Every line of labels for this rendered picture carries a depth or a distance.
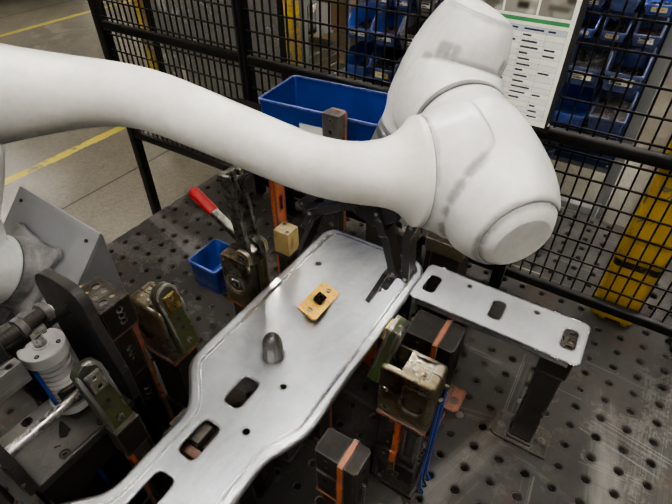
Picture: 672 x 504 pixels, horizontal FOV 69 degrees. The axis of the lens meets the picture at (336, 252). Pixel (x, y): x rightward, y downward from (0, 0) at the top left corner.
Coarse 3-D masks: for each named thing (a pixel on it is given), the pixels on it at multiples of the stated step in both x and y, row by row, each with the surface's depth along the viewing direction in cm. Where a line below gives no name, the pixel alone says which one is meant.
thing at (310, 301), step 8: (320, 288) 85; (328, 288) 86; (312, 296) 83; (320, 296) 83; (328, 296) 84; (336, 296) 85; (304, 304) 81; (312, 304) 82; (320, 304) 82; (328, 304) 83; (304, 312) 80; (312, 312) 81; (320, 312) 81
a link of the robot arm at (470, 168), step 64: (0, 64) 45; (64, 64) 46; (128, 64) 48; (0, 128) 47; (64, 128) 49; (192, 128) 45; (256, 128) 43; (448, 128) 41; (512, 128) 41; (320, 192) 43; (384, 192) 42; (448, 192) 40; (512, 192) 37; (512, 256) 41
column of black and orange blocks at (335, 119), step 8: (328, 112) 97; (336, 112) 97; (344, 112) 97; (328, 120) 97; (336, 120) 96; (344, 120) 98; (328, 128) 98; (336, 128) 97; (344, 128) 99; (328, 136) 99; (336, 136) 98; (344, 136) 100; (328, 200) 110; (328, 216) 113; (336, 216) 112; (344, 216) 114; (328, 224) 115; (336, 224) 113; (344, 224) 115
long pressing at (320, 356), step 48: (336, 240) 98; (288, 288) 87; (336, 288) 87; (240, 336) 79; (288, 336) 79; (336, 336) 79; (192, 384) 72; (288, 384) 72; (336, 384) 72; (192, 432) 66; (240, 432) 66; (288, 432) 66; (144, 480) 61; (192, 480) 61; (240, 480) 62
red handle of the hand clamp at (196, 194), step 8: (192, 192) 84; (200, 192) 85; (200, 200) 84; (208, 200) 85; (208, 208) 84; (216, 208) 85; (216, 216) 85; (224, 216) 85; (224, 224) 85; (232, 232) 85; (256, 248) 85
